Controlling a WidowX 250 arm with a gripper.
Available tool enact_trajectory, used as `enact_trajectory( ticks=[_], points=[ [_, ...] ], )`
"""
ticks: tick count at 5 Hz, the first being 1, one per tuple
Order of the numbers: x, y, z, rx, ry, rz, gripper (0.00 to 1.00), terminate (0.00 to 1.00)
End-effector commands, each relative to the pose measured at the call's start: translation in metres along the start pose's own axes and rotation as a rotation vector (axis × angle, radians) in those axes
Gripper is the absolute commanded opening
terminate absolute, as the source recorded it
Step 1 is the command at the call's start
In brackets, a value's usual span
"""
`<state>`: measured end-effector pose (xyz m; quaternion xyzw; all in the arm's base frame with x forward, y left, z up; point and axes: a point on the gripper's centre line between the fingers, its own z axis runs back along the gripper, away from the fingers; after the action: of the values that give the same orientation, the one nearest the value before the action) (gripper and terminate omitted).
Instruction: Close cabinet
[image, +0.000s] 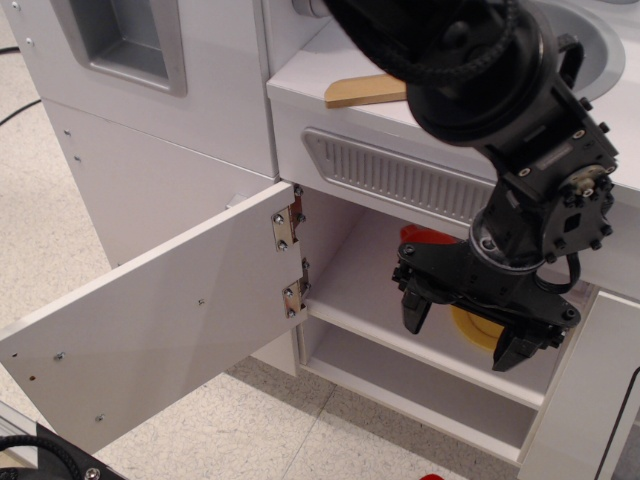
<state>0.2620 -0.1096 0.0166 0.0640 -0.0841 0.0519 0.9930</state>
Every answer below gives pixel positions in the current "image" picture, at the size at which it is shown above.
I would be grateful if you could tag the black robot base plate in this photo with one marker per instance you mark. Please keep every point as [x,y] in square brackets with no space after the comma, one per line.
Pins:
[45,455]

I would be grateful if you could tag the red object bottom edge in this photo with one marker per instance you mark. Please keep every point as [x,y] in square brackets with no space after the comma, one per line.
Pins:
[431,476]

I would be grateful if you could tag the silver knob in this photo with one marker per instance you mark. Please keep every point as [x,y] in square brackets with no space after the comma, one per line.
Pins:
[311,8]

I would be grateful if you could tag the white toy kitchen cabinet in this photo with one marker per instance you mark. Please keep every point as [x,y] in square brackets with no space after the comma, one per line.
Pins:
[171,113]

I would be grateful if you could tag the red plastic cup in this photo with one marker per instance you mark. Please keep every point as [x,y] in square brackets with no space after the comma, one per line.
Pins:
[418,234]

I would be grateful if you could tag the metal door hinge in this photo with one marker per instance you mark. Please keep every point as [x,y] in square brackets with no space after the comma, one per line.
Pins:
[294,295]
[286,221]

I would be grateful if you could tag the upper metal door hinge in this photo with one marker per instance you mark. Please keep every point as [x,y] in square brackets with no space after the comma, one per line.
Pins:
[286,221]

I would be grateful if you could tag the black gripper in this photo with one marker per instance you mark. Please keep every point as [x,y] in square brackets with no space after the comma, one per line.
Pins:
[532,318]

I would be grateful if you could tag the lower metal door hinge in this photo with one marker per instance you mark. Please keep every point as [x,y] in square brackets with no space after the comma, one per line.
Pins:
[294,295]

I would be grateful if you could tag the yellow plastic plate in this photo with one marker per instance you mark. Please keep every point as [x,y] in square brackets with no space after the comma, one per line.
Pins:
[476,329]

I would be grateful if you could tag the white cabinet door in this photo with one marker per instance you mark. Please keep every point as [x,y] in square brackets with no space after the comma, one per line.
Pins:
[593,409]
[108,356]

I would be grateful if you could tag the grey vent panel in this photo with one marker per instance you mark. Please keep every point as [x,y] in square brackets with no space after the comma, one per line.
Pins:
[397,178]

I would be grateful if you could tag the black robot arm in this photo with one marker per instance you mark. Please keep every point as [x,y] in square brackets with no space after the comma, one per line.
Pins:
[492,76]

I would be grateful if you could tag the wooden spatula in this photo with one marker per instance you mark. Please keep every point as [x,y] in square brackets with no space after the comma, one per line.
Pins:
[367,90]

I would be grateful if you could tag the silver sink bowl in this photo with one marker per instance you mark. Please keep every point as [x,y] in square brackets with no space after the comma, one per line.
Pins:
[604,55]

